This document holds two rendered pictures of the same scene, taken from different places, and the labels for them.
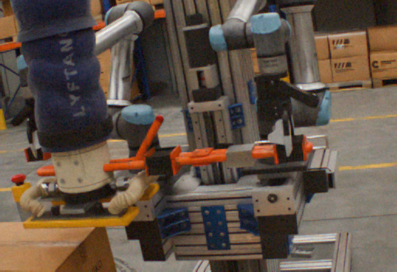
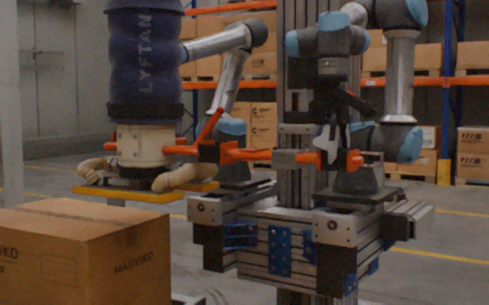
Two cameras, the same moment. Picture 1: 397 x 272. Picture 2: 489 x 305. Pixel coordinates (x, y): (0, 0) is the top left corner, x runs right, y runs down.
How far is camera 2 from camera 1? 0.39 m
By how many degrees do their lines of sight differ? 15
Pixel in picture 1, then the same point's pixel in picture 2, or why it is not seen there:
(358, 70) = not seen: outside the picture
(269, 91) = (324, 95)
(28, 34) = (111, 2)
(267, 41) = (328, 40)
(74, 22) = (156, 0)
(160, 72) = not seen: hidden behind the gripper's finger
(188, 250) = (249, 270)
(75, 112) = (142, 87)
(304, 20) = (404, 47)
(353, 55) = not seen: outside the picture
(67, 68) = (141, 43)
